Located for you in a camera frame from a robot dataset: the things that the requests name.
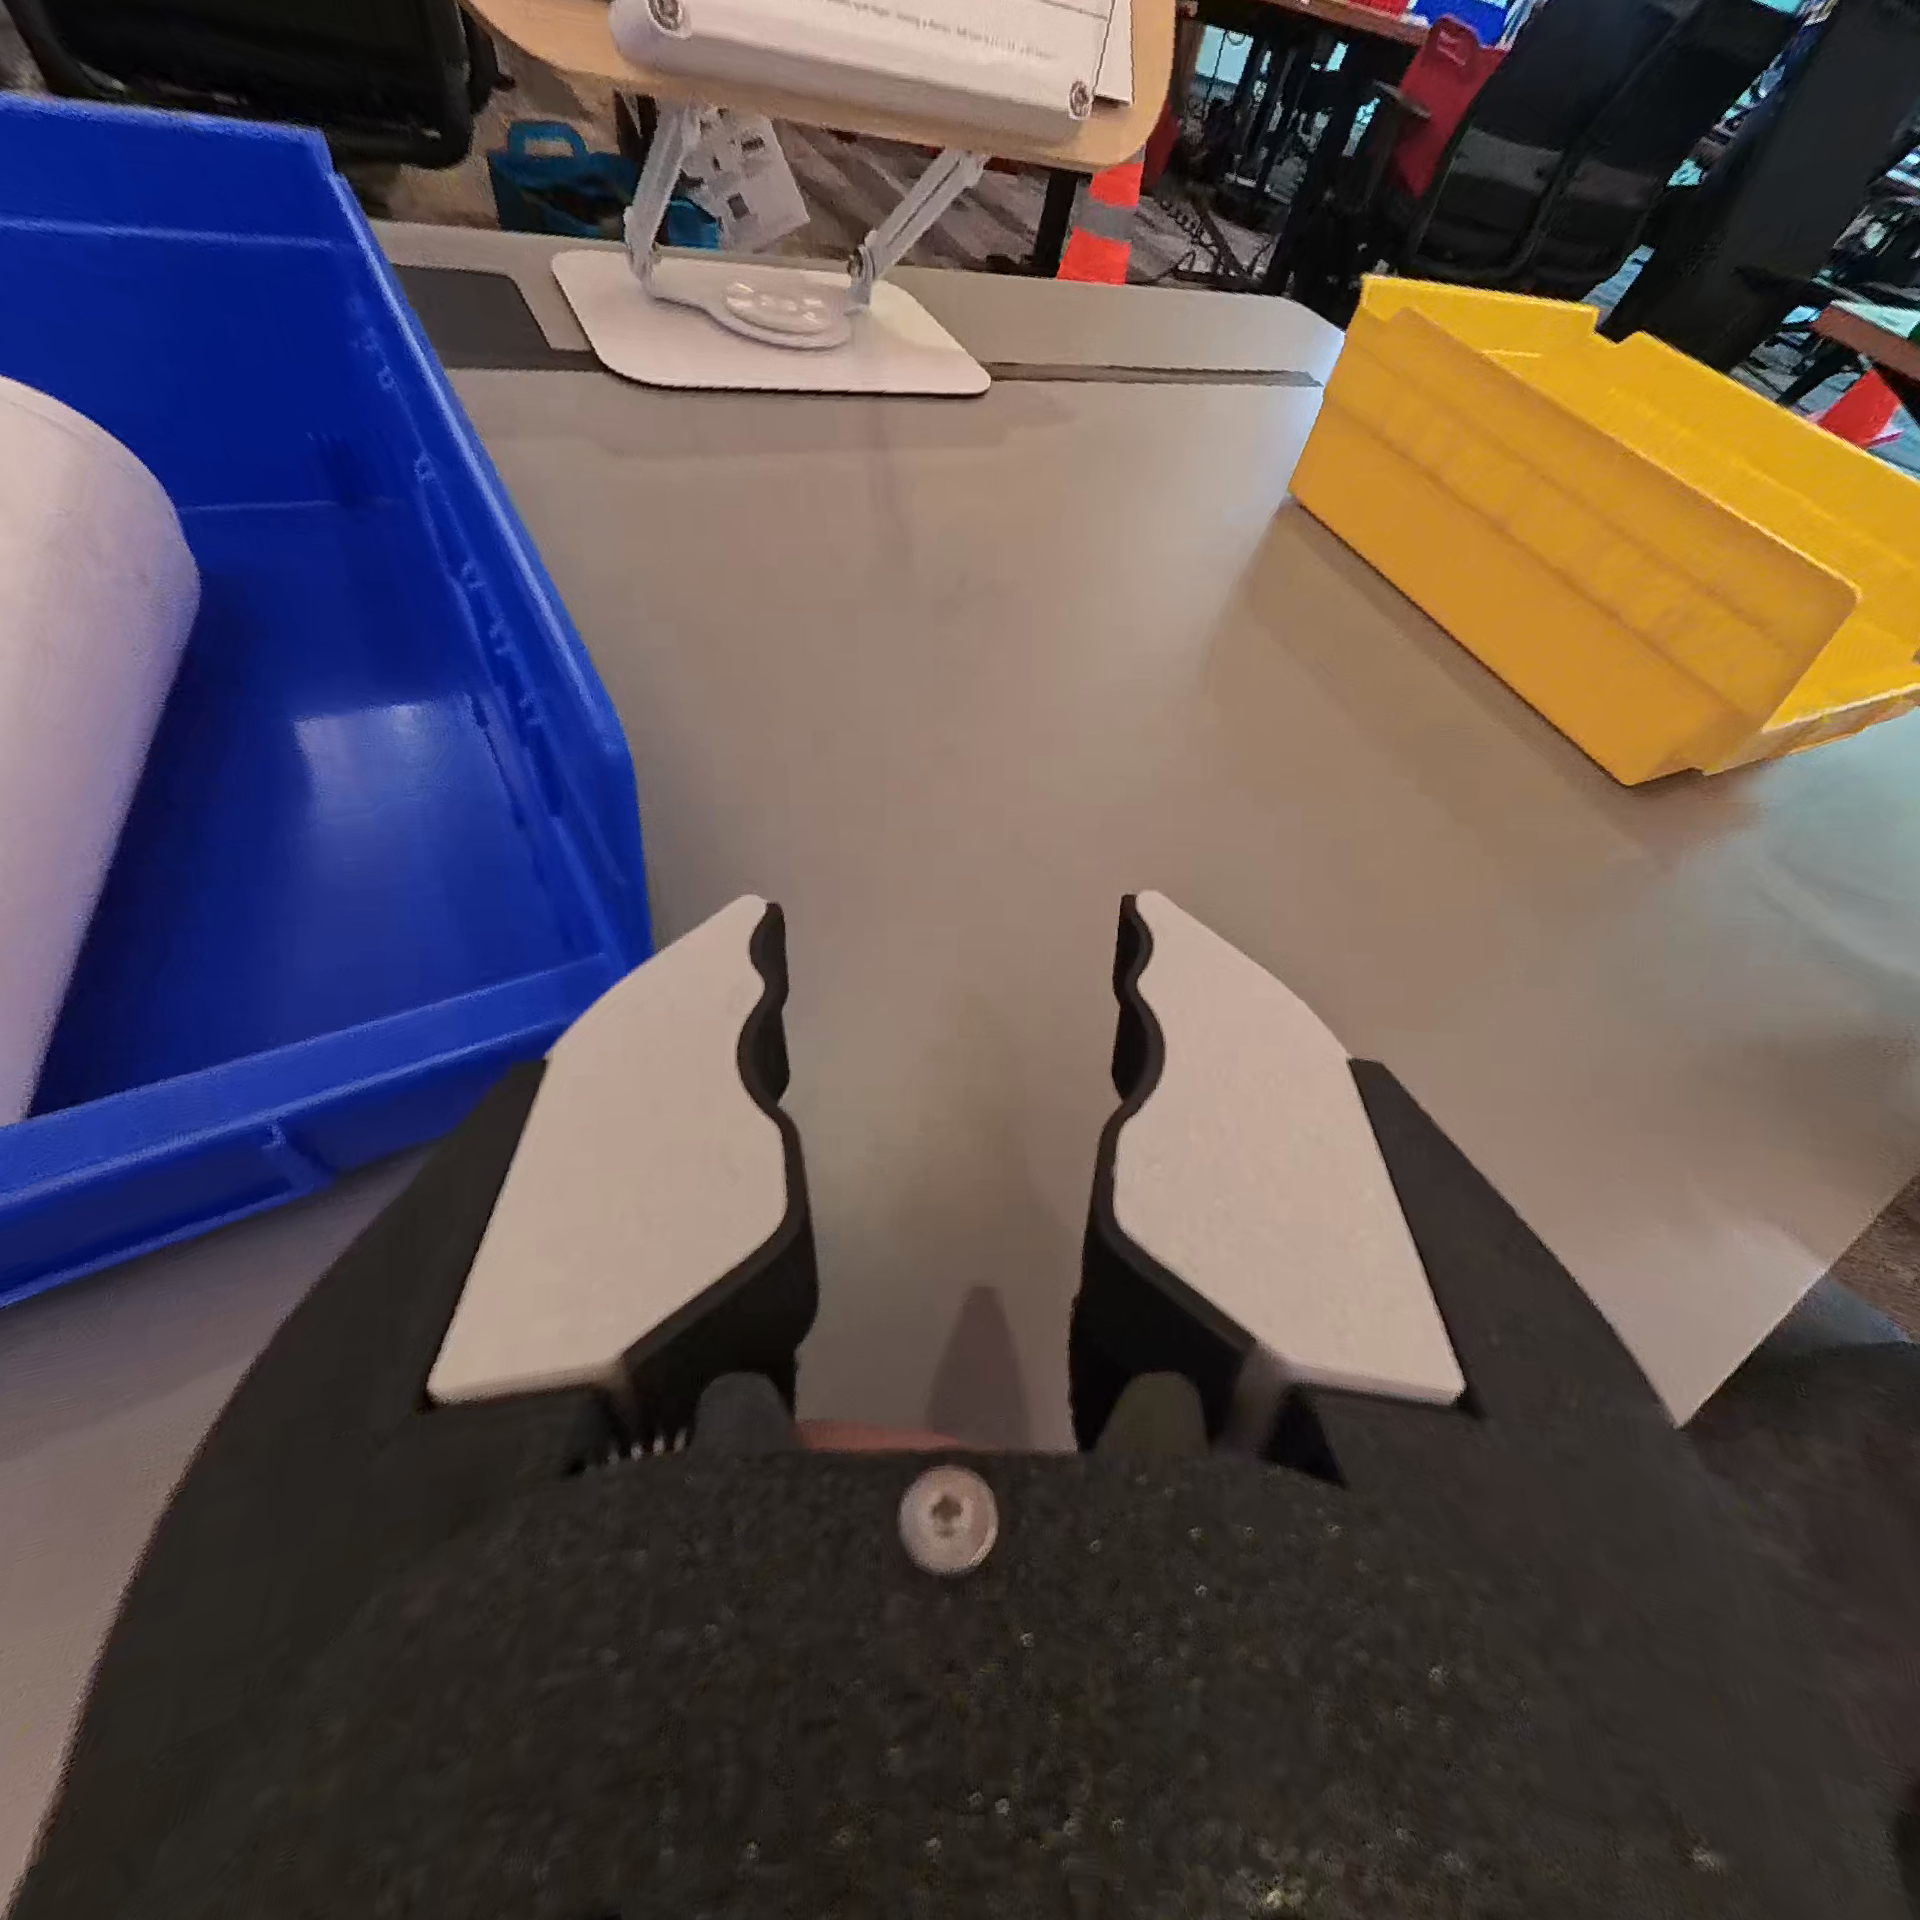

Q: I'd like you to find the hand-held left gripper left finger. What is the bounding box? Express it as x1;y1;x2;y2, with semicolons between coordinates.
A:
426;895;821;1449

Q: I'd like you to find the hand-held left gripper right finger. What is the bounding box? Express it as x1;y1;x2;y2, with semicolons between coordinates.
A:
1069;887;1469;1454

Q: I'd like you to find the blue plastic bin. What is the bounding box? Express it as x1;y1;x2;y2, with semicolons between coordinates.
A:
0;94;656;1306

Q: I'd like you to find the yellow plastic bin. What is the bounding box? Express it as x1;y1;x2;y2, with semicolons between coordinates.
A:
1290;275;1920;784

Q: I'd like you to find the white plastic bottle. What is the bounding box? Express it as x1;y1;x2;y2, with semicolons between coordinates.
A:
0;374;199;1127

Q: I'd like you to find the white document stand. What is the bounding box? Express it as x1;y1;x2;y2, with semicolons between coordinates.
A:
553;96;993;398

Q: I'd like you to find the orange traffic cone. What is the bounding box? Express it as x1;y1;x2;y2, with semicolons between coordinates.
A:
1057;148;1152;282
1814;369;1909;449

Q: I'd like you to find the blue bag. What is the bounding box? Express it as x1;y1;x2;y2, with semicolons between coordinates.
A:
487;119;725;250

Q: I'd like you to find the white paper tag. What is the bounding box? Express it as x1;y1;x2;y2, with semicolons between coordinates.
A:
698;119;814;250

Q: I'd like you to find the black office chair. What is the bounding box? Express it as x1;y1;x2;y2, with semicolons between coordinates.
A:
45;0;496;168
1402;0;1712;303

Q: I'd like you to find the red office chair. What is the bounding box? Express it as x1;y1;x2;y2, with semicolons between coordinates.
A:
1386;16;1514;203

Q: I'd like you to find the instruction sheet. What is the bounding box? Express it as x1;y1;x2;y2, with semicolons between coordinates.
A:
811;0;1139;110

